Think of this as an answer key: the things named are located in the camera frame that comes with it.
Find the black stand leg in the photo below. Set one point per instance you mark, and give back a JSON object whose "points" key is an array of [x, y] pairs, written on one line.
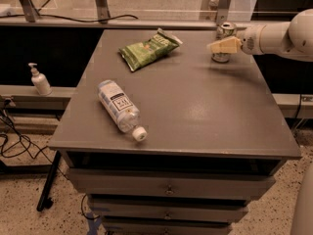
{"points": [[45, 202]]}

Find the clear plastic water bottle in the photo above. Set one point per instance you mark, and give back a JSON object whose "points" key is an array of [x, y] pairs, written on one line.
{"points": [[121, 109]]}

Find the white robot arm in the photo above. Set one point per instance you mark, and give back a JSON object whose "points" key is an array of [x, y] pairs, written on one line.
{"points": [[291, 40]]}

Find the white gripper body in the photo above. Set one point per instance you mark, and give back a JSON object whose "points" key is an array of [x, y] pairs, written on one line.
{"points": [[250, 41]]}

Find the white pump dispenser bottle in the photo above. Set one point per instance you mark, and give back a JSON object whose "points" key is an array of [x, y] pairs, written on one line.
{"points": [[39, 80]]}

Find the grey drawer cabinet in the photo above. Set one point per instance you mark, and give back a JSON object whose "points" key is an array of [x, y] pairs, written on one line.
{"points": [[215, 139]]}

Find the green white 7up can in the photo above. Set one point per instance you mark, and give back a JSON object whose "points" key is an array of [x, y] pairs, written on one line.
{"points": [[226, 29]]}

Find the green chip bag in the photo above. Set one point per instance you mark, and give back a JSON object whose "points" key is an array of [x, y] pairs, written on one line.
{"points": [[141, 54]]}

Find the metal railing frame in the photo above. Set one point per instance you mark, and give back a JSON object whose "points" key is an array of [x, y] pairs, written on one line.
{"points": [[148, 14]]}

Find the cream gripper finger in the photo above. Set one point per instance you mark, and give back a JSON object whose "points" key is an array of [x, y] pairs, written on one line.
{"points": [[228, 45]]}

